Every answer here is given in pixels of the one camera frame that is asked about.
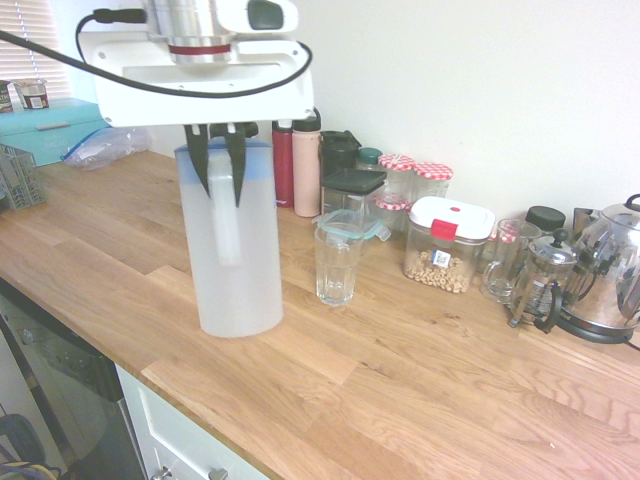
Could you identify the jar with green lid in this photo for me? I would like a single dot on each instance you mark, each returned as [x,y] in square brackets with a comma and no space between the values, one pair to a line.
[369,157]

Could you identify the white cabinet drawer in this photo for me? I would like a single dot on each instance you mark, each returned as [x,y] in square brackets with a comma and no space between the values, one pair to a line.
[170,430]

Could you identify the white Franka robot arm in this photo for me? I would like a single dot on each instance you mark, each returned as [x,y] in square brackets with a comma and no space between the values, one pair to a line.
[192,22]

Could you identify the yogurt cup dark label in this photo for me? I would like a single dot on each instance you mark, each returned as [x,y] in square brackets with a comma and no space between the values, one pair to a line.
[34,95]

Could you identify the clear canister square black lid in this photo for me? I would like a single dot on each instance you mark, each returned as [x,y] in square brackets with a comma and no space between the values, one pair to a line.
[352,182]

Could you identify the red water bottle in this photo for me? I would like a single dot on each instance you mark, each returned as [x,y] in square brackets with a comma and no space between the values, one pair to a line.
[283,170]

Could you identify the jar red checked lid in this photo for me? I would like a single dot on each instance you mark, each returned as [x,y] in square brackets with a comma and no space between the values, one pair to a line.
[506,234]
[397,172]
[434,177]
[390,212]

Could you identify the shiny steel kettle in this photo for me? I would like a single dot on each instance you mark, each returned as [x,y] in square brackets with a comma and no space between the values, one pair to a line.
[610,270]

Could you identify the green labelled cup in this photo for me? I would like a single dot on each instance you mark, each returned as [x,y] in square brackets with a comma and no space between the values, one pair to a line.
[5,97]

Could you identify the cereal container white red lid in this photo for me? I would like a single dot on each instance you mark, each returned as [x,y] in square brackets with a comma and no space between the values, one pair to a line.
[442,250]

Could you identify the grey plastic basket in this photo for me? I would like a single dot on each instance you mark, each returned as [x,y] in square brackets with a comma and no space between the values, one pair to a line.
[20,180]

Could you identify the translucent pitcher with blue lid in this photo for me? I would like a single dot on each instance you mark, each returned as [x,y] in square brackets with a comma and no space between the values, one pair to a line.
[240,290]

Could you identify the clear glass mug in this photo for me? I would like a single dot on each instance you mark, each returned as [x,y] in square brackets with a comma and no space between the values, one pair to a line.
[505,270]

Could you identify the black dishwasher front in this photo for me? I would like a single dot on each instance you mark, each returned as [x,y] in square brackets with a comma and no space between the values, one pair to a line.
[75,380]

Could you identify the metal drawer knob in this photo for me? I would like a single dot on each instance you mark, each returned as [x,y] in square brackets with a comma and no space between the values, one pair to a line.
[218,473]
[163,473]

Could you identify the pink water bottle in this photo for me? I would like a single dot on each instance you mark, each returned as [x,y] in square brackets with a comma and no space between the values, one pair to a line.
[306,175]

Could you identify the glass french press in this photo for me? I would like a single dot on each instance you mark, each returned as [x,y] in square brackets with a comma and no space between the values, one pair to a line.
[542,285]

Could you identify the clear faceted drinking glass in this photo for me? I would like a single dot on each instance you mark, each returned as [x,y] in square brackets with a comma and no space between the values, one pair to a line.
[337,270]

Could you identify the teal bread box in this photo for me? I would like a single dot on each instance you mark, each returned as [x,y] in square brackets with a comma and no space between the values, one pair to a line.
[35,127]

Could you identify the window blinds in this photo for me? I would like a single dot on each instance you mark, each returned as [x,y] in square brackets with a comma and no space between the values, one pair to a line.
[27,30]

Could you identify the glass container teal clip lid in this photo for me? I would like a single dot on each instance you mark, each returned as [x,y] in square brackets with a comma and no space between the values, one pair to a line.
[350,222]

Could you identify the clear zip plastic bag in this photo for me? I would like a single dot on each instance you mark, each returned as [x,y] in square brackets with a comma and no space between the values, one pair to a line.
[102,147]

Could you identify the jar with black lid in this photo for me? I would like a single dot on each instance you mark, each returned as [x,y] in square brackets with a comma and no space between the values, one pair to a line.
[545,217]

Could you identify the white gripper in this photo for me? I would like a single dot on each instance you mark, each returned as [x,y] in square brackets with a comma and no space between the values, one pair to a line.
[200,107]

